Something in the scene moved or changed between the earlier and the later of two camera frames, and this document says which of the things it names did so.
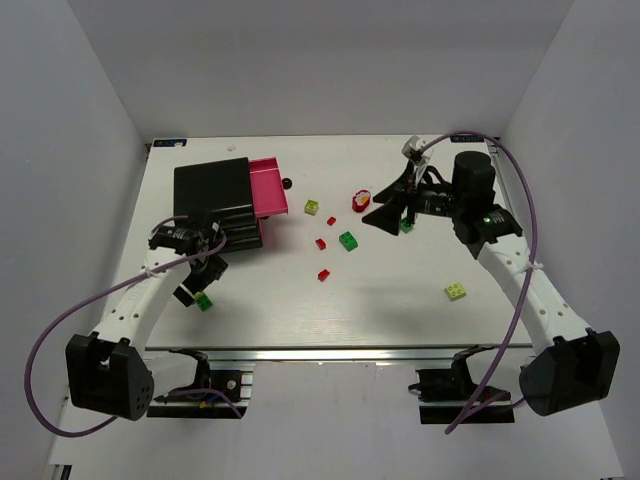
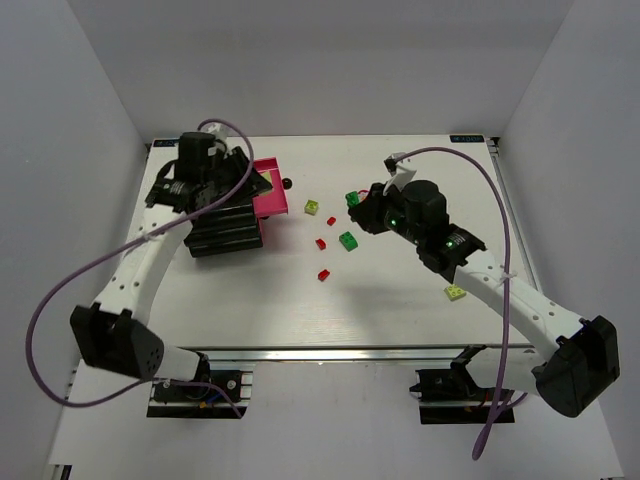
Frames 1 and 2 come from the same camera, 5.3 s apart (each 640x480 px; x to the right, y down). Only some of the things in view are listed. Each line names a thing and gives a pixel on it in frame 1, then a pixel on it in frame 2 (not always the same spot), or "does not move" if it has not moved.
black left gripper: (201, 275) -> (245, 170)
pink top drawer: (268, 190) does not move
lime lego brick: (455, 291) does not move
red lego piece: (323, 275) does not move
